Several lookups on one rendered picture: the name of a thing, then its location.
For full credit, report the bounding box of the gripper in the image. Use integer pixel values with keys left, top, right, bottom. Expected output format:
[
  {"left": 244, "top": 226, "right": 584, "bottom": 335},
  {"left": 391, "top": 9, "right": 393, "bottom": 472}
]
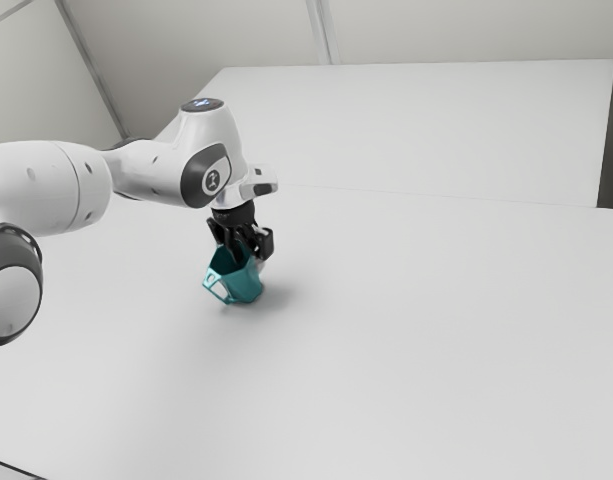
[{"left": 206, "top": 199, "right": 276, "bottom": 263}]

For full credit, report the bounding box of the teal faceted mug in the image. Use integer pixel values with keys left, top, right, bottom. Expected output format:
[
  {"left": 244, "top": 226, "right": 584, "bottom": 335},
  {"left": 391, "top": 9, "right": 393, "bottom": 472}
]
[{"left": 201, "top": 243, "right": 265, "bottom": 305}]

